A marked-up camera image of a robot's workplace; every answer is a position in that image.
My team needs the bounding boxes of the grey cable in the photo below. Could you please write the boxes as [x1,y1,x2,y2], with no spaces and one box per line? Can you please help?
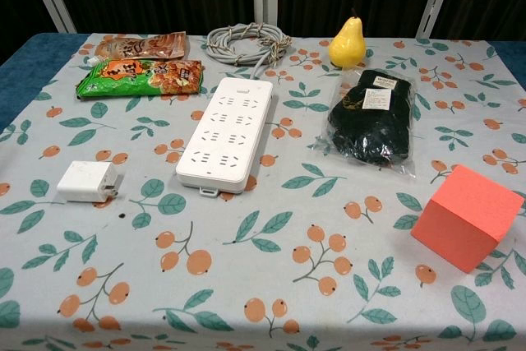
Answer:
[206,21,293,81]

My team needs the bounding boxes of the brown snack bag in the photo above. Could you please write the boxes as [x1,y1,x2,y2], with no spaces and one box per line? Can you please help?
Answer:
[93,30,189,61]

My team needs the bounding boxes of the black gloves in plastic bag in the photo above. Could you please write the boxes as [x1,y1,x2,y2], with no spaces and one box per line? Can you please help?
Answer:
[310,69,421,179]

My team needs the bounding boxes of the orange foam cube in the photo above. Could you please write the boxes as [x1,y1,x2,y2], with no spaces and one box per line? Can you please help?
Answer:
[410,164,526,274]

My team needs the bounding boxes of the yellow pear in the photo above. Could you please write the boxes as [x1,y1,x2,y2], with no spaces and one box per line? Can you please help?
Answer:
[328,7,367,69]

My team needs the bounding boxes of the green snack bag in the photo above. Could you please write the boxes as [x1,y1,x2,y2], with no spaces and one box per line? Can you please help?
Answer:
[74,58,205,101]

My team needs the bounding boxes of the white charger adapter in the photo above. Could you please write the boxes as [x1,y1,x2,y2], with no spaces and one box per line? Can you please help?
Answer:
[56,159,124,204]

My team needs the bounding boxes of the floral tablecloth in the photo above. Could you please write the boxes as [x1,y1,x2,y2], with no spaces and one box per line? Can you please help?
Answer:
[0,33,526,351]

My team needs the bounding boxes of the white power strip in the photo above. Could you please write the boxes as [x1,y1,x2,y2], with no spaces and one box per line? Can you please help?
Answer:
[175,76,275,197]

